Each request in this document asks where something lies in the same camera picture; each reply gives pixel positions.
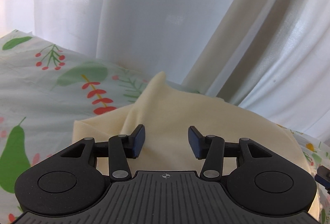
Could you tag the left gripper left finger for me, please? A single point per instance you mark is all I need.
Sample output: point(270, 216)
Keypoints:
point(120, 149)

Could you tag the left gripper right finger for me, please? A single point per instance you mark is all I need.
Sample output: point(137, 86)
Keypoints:
point(209, 148)

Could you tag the white sheer curtain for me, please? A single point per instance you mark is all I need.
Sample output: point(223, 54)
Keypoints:
point(267, 56)

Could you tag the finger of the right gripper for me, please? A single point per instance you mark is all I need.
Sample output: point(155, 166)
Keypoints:
point(323, 177)

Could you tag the cream knit sweater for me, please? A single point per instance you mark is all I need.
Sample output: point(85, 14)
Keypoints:
point(167, 115)

